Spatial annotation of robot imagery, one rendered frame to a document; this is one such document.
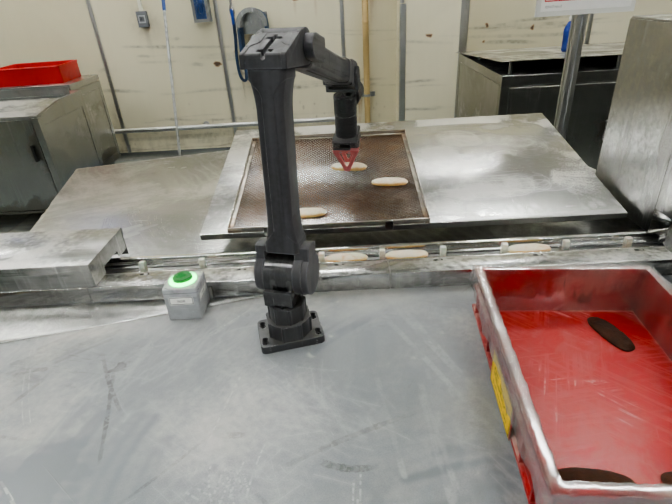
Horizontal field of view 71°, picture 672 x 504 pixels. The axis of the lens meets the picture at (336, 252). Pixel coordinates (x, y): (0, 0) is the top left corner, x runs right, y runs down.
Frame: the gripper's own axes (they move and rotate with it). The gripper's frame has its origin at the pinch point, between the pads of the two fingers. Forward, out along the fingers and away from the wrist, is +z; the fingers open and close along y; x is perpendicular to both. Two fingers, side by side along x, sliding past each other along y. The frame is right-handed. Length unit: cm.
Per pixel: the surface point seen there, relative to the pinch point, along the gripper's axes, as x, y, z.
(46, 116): 213, 152, 54
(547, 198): -52, -6, 6
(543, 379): -38, -64, 3
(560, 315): -46, -47, 6
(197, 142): 187, 297, 147
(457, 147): -31.5, 21.5, 6.0
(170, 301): 31, -51, 2
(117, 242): 53, -32, 4
